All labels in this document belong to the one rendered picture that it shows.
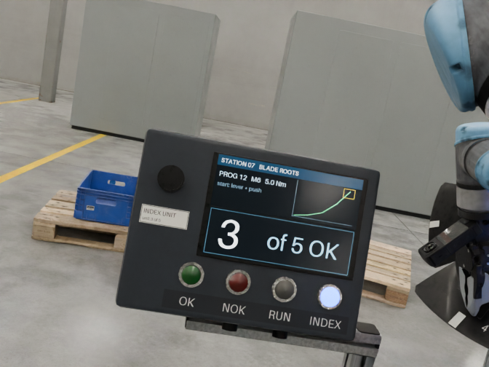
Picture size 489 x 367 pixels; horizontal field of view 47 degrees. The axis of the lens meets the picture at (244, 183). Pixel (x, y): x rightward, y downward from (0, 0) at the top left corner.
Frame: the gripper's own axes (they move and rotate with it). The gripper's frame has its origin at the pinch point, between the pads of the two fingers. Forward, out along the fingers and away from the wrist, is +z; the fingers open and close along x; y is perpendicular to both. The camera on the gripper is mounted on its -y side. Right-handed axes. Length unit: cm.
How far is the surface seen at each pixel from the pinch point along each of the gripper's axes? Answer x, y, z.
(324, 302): -42, -35, -26
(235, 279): -42, -44, -29
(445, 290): 6.7, -1.8, -1.2
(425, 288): 9.5, -4.9, -0.8
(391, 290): 245, 59, 111
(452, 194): 37.8, 13.4, -11.6
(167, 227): -40, -50, -35
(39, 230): 261, -164, 46
